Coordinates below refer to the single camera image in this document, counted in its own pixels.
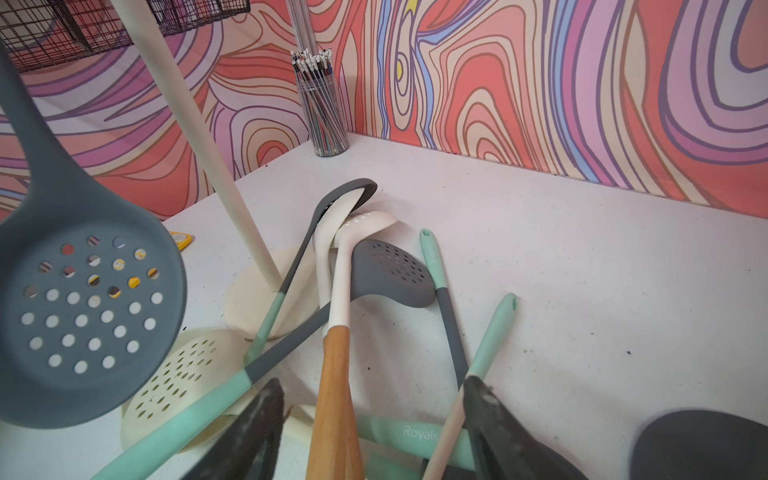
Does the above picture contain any mint handle utensil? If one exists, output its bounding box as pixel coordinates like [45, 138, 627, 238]
[281, 404, 481, 480]

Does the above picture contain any cream skimmer mint handle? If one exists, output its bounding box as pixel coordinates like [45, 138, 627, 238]
[423, 293, 519, 479]

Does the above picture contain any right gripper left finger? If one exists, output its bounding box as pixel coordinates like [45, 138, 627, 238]
[183, 378, 285, 479]

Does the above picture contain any black wire basket back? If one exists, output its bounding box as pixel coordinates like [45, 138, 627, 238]
[1, 0, 251, 73]

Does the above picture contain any grey slotted spoon mint handle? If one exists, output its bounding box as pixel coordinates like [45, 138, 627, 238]
[94, 239, 435, 479]

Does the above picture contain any cream skimmer wooden handle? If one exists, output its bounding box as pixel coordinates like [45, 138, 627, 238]
[306, 211, 397, 479]

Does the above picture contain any grey skimmer mint handle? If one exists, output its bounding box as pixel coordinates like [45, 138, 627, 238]
[1, 55, 187, 429]

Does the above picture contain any dark grey utensil rack stand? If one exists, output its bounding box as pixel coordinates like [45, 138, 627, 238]
[629, 409, 767, 479]

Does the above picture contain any yellow calculator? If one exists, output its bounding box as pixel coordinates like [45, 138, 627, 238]
[170, 231, 195, 251]

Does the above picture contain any pen holder cup with pens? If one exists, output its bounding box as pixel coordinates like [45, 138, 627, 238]
[291, 49, 349, 157]

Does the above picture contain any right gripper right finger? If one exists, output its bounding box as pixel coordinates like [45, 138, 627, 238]
[463, 375, 586, 479]

